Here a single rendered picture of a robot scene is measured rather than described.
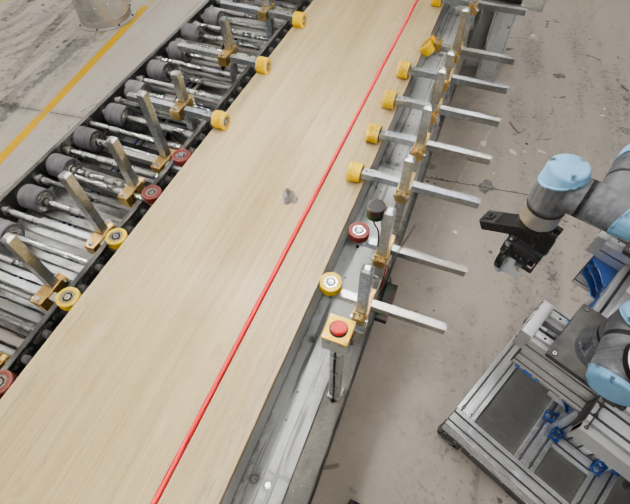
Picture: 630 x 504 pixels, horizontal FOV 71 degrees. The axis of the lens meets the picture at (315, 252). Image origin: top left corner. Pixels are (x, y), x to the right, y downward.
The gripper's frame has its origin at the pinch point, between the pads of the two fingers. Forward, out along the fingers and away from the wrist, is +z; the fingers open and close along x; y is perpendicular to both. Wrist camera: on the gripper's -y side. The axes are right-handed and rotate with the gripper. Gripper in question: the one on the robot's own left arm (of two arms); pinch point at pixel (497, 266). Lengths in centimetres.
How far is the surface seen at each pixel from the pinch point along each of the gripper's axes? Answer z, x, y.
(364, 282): 24.9, -13.7, -28.9
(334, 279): 41, -12, -43
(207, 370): 41, -63, -48
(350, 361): 61, -24, -23
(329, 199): 41, 14, -70
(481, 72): 124, 250, -127
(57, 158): 46, -51, -178
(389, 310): 46, -6, -23
